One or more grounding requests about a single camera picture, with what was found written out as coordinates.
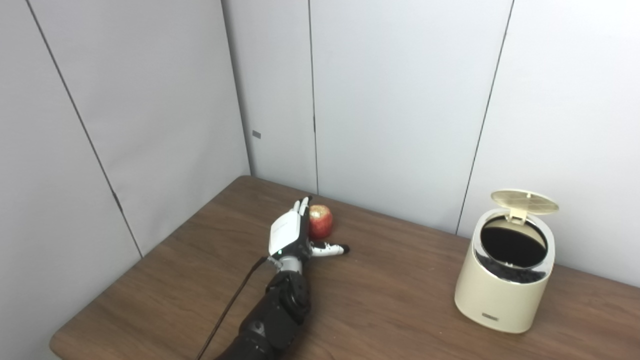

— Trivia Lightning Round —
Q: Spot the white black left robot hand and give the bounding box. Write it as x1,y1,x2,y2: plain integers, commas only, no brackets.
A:
268,196,350,261

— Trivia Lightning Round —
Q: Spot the red apple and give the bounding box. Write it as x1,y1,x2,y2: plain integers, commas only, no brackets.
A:
308,204,334,240

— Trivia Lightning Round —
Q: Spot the round cream bin lid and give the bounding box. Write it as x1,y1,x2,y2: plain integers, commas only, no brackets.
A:
490,189,560,223

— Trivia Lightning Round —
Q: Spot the cream-colored bin body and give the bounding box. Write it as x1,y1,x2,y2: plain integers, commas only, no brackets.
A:
454,207,556,334

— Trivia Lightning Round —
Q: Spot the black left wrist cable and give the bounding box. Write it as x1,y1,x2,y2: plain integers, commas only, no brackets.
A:
196,256,268,360

